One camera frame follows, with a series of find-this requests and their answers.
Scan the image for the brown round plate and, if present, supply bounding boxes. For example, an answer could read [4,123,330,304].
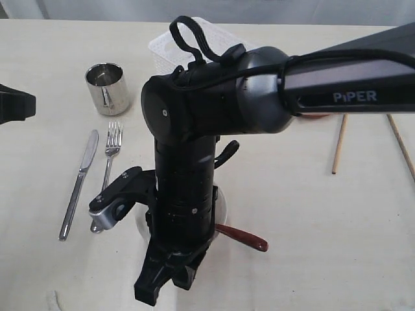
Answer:
[300,113,331,120]

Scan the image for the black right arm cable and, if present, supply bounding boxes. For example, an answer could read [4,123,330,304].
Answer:
[169,15,415,91]

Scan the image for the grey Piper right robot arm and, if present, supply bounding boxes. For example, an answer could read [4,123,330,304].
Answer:
[134,16,414,305]

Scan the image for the silver fork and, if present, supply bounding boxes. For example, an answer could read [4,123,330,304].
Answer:
[101,121,123,190]

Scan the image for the dark brown wooden spoon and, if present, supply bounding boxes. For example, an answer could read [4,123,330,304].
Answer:
[215,224,268,252]

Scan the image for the silver table knife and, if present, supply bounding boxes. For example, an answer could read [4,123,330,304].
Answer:
[58,130,99,241]

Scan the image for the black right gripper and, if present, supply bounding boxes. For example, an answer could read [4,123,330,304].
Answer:
[134,136,217,299]

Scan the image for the white perforated plastic basket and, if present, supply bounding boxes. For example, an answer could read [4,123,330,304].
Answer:
[147,16,257,74]

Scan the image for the wooden chopstick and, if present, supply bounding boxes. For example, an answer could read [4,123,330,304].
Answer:
[386,114,415,179]
[331,114,348,175]

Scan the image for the speckled white ceramic bowl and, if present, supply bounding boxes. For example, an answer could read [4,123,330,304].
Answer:
[134,183,228,246]

